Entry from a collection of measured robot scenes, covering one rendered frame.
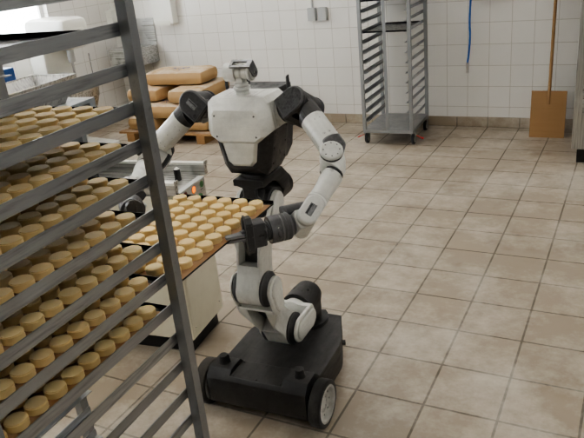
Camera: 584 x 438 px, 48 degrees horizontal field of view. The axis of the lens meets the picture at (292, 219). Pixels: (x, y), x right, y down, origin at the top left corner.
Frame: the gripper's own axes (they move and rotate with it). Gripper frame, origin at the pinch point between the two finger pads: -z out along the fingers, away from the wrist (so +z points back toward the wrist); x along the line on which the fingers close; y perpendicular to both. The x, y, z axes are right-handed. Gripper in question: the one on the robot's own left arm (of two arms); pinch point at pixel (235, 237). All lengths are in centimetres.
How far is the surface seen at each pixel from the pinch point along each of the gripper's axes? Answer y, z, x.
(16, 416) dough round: 56, -64, -4
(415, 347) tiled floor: -53, 92, -100
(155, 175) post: 28.7, -23.8, 33.3
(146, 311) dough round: 26.1, -32.2, -3.3
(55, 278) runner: 51, -50, 23
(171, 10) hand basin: -601, 102, 31
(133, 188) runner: 31, -30, 32
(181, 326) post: 27.9, -24.3, -9.2
